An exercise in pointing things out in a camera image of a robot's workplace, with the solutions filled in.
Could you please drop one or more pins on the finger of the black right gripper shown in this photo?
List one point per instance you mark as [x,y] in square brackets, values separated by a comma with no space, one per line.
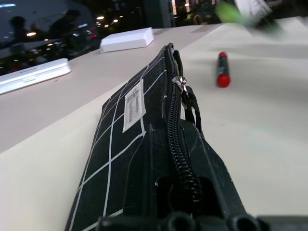
[269,27]

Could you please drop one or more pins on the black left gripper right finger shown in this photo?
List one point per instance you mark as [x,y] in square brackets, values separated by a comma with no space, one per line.
[207,166]

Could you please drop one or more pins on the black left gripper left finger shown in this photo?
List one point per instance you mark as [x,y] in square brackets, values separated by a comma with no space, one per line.
[146,168]

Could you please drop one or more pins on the black white-grid zipper pouch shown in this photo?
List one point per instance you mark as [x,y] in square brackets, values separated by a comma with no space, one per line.
[115,144]

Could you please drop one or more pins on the green highlighter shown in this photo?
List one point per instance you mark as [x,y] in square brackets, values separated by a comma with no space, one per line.
[228,12]

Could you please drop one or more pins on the red capped black marker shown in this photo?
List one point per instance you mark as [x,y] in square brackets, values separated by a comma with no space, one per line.
[223,68]

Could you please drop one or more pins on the white rectangular box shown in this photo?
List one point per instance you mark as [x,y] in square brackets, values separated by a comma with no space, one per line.
[127,39]

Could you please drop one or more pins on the white flat tray box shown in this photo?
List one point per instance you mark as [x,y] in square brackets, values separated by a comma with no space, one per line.
[33,74]

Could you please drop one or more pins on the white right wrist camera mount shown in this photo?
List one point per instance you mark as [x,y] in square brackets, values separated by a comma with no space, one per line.
[252,7]

